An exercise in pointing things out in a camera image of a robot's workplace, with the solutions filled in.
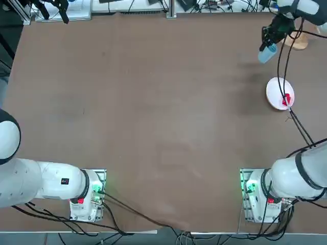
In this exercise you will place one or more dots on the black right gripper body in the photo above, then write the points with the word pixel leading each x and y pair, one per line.
pixel 279 28

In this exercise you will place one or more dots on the blue plastic cup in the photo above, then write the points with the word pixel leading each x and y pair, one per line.
pixel 264 57

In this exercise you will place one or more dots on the red block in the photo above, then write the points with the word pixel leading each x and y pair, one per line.
pixel 284 102

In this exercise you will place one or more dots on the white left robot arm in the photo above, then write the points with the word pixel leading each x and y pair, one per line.
pixel 38 178

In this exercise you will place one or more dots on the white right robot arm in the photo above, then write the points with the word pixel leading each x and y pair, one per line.
pixel 293 173

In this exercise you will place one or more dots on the pink plate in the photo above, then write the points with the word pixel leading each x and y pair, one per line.
pixel 274 94

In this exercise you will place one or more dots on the aluminium profile post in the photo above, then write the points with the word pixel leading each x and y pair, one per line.
pixel 24 15
pixel 171 10

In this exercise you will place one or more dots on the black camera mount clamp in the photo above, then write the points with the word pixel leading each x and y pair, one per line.
pixel 64 12

